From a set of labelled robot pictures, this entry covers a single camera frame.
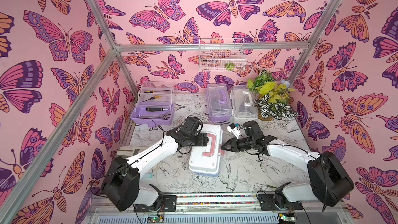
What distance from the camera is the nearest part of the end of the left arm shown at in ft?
1.96

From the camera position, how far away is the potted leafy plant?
0.85 meters

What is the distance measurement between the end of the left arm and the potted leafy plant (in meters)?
0.37
